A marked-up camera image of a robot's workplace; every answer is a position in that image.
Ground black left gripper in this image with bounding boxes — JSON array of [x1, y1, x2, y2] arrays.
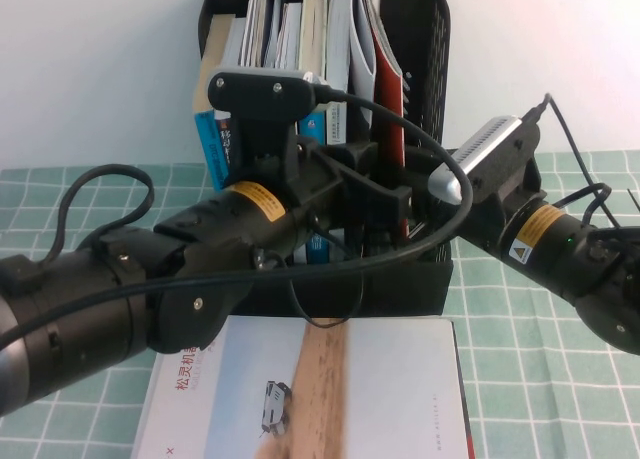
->
[[284, 133, 416, 253]]

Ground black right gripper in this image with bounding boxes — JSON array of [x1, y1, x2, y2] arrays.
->
[[405, 147, 507, 253]]

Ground logistics brochure red white cover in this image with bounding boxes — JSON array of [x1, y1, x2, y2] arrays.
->
[[367, 0, 407, 236]]

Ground black plastic book holder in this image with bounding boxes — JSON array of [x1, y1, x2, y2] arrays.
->
[[197, 0, 455, 316]]

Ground black spine Chinese title book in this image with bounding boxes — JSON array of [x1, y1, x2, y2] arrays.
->
[[214, 18, 247, 176]]

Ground blue spine book tan pages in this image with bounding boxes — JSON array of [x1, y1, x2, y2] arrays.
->
[[193, 13, 236, 191]]

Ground floppy white dark cover brochure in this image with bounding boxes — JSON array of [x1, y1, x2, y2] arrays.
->
[[347, 0, 377, 130]]

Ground white brochure red Chinese title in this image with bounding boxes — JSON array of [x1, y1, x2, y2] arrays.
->
[[130, 314, 476, 459]]

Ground green checked tablecloth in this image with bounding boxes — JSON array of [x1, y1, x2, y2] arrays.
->
[[0, 149, 640, 459]]

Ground black left camera cable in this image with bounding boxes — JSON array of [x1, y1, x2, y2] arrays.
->
[[0, 81, 475, 353]]

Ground black camera cable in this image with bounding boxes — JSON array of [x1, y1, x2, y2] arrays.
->
[[0, 81, 475, 353], [524, 92, 626, 233]]

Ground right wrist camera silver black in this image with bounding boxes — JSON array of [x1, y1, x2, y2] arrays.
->
[[427, 114, 542, 208]]

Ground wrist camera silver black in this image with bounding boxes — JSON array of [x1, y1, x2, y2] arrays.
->
[[427, 114, 542, 208], [206, 64, 332, 126]]

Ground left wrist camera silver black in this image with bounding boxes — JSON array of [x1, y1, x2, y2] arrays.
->
[[206, 64, 332, 126]]

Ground black right camera cable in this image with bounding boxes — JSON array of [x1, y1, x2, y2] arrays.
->
[[524, 92, 626, 233]]

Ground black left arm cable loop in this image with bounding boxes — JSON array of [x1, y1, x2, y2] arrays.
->
[[27, 163, 155, 276]]

